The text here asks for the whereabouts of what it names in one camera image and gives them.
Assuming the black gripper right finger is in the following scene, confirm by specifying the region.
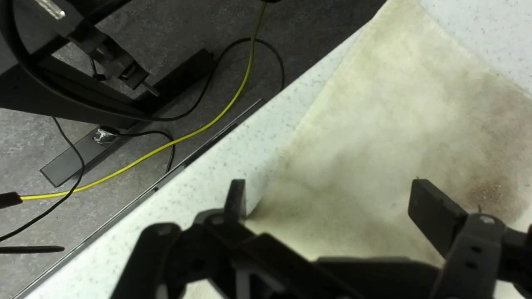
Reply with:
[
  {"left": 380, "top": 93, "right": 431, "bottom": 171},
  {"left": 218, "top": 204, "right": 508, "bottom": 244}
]
[{"left": 408, "top": 178, "right": 532, "bottom": 299}]

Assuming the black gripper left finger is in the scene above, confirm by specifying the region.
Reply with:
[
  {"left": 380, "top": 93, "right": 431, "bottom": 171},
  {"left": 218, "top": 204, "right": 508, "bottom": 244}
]
[{"left": 110, "top": 178, "right": 313, "bottom": 299}]

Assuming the white stained cloth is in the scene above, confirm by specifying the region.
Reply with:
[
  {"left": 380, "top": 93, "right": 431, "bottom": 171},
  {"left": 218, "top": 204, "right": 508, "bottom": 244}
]
[{"left": 243, "top": 0, "right": 532, "bottom": 267}]

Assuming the black flat strip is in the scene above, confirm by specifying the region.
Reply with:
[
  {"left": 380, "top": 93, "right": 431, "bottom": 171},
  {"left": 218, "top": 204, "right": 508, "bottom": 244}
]
[{"left": 0, "top": 244, "right": 67, "bottom": 254}]

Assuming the grey floor plate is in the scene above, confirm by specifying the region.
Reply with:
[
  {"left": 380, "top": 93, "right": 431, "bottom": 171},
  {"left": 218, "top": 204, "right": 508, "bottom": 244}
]
[{"left": 39, "top": 125, "right": 122, "bottom": 189}]

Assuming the black metal stand base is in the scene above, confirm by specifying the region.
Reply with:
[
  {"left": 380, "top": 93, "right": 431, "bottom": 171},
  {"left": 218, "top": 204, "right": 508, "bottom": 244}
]
[{"left": 0, "top": 0, "right": 218, "bottom": 125}]

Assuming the thin black cable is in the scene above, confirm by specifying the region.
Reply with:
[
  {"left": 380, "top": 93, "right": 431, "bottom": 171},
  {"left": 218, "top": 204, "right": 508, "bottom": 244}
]
[
  {"left": 0, "top": 116, "right": 89, "bottom": 243},
  {"left": 148, "top": 35, "right": 288, "bottom": 123}
]

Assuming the yellow cable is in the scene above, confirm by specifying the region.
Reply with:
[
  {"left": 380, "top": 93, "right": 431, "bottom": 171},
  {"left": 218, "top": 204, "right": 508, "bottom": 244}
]
[{"left": 20, "top": 0, "right": 273, "bottom": 203}]

